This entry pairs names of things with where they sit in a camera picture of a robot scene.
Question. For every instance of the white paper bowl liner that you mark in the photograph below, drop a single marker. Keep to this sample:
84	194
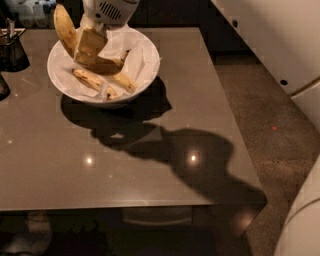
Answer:
143	56

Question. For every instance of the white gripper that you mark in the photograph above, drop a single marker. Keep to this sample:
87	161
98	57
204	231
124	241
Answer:
107	12

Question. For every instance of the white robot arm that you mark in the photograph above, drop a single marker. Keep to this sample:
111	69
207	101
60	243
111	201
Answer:
268	55

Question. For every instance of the back banana in bowl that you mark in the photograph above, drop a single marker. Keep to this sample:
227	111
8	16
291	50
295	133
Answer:
123	81

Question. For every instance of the plastic bottles in background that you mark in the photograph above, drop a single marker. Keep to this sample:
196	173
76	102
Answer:
32	13

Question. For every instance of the dark object at left edge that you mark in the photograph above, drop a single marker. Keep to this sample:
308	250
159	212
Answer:
4	89

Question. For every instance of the white ceramic bowl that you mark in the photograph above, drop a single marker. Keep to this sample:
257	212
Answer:
100	100

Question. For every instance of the black mesh utensil holder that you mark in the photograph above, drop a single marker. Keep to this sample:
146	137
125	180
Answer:
13	57

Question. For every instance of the small left banana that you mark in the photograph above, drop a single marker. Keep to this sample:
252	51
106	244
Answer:
92	81

